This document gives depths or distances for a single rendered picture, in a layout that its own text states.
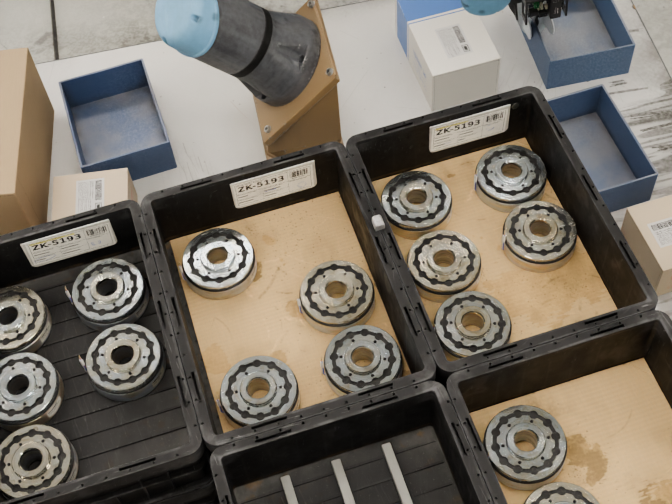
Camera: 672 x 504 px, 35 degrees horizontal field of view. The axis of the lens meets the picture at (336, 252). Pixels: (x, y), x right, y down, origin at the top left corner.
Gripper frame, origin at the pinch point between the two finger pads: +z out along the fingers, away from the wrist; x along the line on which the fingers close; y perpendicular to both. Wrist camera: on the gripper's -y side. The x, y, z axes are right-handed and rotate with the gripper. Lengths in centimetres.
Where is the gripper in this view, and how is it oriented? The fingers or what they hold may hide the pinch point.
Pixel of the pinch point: (532, 26)
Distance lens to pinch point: 194.9
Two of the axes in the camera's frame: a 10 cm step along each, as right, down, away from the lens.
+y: 1.8, 8.2, -5.4
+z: 1.3, 5.3, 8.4
